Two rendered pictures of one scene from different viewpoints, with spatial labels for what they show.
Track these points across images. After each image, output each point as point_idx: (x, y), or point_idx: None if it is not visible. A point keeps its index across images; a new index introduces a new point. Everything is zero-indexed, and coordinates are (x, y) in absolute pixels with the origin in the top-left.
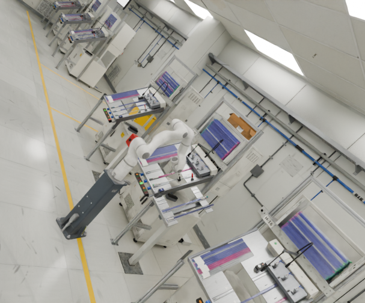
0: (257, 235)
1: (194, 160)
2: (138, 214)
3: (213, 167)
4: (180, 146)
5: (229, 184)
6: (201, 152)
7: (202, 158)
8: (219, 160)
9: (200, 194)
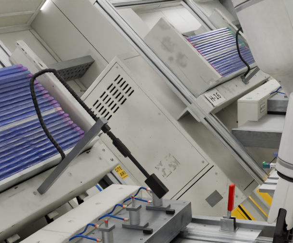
0: (247, 128)
1: (122, 237)
2: None
3: (114, 190)
4: (286, 13)
5: None
6: (46, 236)
7: (88, 218)
8: (83, 158)
9: (276, 174)
